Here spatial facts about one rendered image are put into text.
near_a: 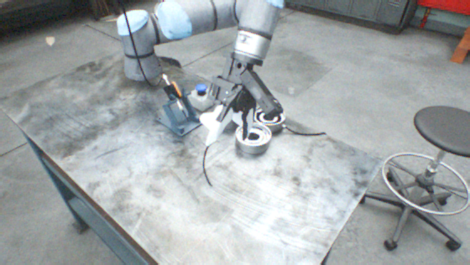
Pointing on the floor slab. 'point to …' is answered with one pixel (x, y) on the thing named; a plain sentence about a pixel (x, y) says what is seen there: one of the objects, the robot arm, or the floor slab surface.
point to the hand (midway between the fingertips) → (229, 145)
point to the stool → (451, 132)
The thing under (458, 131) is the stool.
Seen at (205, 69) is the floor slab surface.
